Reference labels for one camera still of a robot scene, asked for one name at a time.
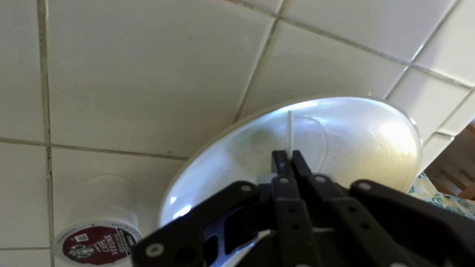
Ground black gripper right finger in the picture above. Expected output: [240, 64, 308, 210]
[290, 150, 475, 267]

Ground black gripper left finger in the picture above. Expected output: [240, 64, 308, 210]
[129, 150, 317, 267]

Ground white plastic knife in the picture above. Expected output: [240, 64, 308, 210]
[204, 110, 296, 267]

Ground white round plate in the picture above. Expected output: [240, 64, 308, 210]
[157, 96, 424, 230]

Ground table with floral tablecloth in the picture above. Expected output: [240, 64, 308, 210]
[408, 171, 475, 223]

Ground light wooden chair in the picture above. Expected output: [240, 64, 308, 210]
[422, 124, 475, 201]

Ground red-lidded coffee pod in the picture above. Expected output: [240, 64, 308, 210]
[51, 174, 145, 267]

